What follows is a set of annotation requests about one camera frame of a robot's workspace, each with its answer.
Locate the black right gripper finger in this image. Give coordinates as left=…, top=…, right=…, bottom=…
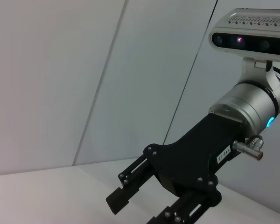
left=105, top=153, right=161, bottom=215

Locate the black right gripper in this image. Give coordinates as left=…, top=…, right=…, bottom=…
left=143, top=113, right=247, bottom=224

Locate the silver elbow cable connector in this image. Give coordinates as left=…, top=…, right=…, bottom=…
left=232, top=134, right=265, bottom=161

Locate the silver camera mount bracket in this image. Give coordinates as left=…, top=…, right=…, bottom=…
left=239, top=57, right=280, bottom=93

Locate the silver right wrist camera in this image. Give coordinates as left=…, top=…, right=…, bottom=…
left=210, top=8, right=280, bottom=63

